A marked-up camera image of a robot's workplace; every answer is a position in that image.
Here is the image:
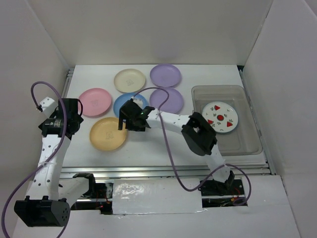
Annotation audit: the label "yellow plate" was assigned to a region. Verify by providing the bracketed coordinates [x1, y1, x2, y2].
[90, 117, 128, 151]

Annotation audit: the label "blue plate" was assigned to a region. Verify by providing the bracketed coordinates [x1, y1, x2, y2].
[113, 93, 136, 118]

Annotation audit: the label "pink plate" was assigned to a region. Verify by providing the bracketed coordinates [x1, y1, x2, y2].
[78, 88, 112, 117]

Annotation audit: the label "cream plate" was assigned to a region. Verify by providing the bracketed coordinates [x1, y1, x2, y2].
[113, 68, 146, 93]

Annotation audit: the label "purple plate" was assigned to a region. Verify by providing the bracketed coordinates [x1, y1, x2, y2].
[150, 88, 184, 114]
[150, 63, 182, 87]

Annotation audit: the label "watermelon pattern white plate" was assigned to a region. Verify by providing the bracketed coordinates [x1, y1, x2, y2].
[201, 101, 239, 133]

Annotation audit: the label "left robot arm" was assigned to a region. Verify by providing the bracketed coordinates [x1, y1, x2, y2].
[14, 97, 98, 227]

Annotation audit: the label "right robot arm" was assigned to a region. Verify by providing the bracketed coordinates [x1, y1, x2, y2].
[145, 106, 234, 194]

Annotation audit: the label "clear plastic bin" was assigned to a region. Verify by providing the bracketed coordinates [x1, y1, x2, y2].
[191, 85, 263, 156]

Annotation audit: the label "white cover plate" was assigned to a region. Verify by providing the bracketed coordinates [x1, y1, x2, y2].
[112, 178, 203, 215]

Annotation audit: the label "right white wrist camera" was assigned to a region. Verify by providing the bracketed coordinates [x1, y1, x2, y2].
[131, 95, 149, 109]

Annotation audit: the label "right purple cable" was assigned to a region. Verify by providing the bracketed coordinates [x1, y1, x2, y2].
[133, 87, 252, 207]

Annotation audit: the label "purple cable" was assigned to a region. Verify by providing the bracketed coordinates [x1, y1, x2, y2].
[0, 81, 84, 238]
[133, 87, 252, 207]

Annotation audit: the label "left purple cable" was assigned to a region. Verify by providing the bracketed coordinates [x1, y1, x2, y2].
[0, 81, 84, 238]

